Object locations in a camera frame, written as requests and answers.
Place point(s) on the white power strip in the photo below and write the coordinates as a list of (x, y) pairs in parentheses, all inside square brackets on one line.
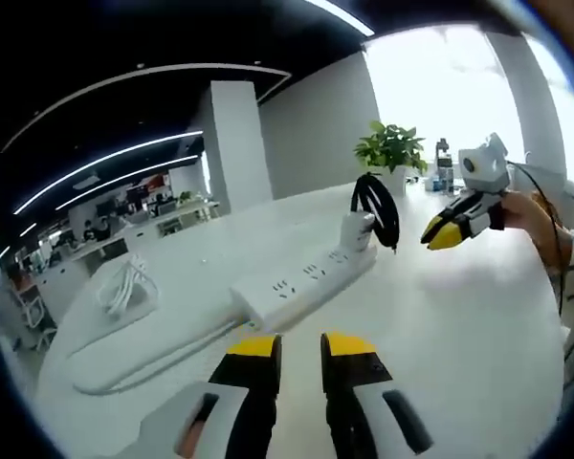
[(306, 282)]

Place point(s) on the white square pillar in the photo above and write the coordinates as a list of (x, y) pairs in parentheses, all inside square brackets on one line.
[(239, 148)]

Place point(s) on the person's right hand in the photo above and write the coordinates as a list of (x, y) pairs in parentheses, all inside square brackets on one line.
[(526, 210)]

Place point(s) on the wide ceiling light strip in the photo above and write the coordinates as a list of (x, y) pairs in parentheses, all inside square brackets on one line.
[(349, 19)]

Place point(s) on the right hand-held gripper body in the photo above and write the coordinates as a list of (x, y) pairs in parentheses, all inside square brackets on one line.
[(488, 169)]

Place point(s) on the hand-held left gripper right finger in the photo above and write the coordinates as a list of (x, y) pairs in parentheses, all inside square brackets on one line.
[(354, 382)]

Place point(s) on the white charger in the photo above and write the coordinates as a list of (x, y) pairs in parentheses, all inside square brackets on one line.
[(356, 232)]

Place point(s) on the white office chair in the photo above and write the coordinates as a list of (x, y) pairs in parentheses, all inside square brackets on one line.
[(33, 311)]

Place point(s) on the potted green plant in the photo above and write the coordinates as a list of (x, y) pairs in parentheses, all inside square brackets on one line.
[(392, 143)]

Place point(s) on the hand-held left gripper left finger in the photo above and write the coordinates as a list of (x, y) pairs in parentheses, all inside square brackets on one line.
[(253, 406)]

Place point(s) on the row of background desks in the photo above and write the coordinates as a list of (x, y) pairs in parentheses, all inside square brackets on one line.
[(110, 248)]

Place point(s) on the blue and white device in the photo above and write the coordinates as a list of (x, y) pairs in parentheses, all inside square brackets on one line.
[(444, 165)]

